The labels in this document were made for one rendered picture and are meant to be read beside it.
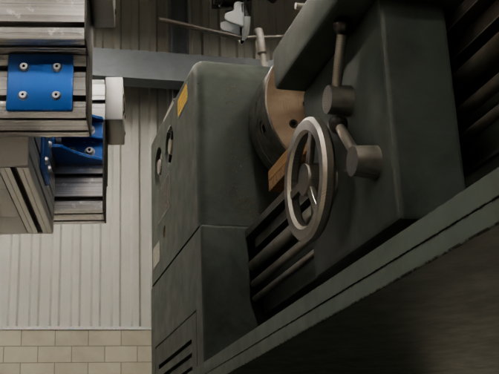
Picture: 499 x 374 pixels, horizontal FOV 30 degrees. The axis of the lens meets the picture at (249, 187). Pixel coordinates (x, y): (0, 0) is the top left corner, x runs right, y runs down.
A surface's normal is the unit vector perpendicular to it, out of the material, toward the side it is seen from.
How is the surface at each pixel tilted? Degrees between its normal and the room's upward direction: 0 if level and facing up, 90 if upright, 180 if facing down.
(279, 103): 90
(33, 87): 90
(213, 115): 90
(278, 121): 90
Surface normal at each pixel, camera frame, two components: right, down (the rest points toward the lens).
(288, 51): -0.96, -0.05
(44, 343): 0.24, -0.32
